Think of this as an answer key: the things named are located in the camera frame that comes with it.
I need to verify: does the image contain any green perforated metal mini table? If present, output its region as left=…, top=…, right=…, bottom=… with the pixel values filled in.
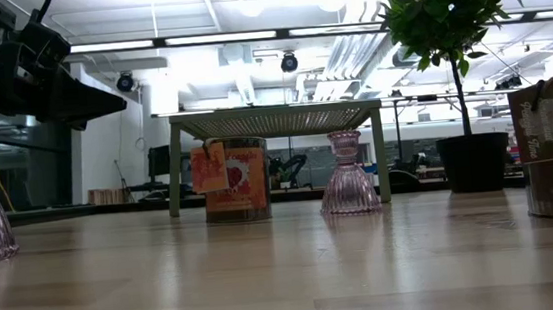
left=161, top=96, right=393, bottom=223

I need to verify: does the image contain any long ceiling light rail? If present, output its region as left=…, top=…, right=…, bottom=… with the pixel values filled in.
left=68, top=2, right=553, bottom=63

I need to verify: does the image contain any candle tin with orange label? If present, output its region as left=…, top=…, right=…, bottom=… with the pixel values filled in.
left=198, top=134, right=274, bottom=226

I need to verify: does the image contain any black computer monitor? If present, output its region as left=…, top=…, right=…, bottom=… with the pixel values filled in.
left=145, top=143, right=175, bottom=185

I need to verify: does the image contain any green potted plant, black pot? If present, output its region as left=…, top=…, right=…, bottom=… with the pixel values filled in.
left=376, top=0, right=545, bottom=201

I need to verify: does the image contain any black round ceiling spotlight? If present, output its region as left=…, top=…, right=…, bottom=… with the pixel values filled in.
left=114, top=70, right=137, bottom=95
left=279, top=51, right=300, bottom=74

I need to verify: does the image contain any wooden slat crate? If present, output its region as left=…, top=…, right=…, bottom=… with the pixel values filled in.
left=87, top=186, right=126, bottom=208

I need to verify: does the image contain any orange paper tag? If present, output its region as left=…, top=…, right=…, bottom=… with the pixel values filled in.
left=188, top=141, right=232, bottom=195

